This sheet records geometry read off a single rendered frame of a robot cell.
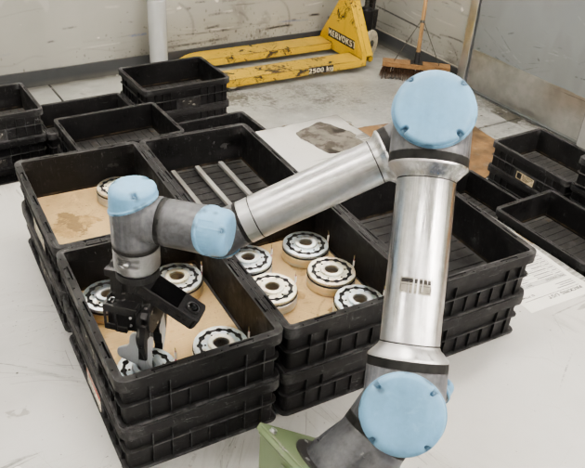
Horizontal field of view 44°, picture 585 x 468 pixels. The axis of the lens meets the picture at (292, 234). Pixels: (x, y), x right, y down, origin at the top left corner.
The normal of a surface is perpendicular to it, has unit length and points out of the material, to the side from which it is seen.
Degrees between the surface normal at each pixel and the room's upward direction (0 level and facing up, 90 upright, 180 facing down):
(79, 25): 90
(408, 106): 45
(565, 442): 0
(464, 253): 0
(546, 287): 0
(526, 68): 90
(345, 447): 29
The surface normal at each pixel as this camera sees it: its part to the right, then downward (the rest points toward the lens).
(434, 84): -0.14, -0.22
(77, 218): 0.06, -0.84
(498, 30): -0.84, 0.25
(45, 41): 0.54, 0.49
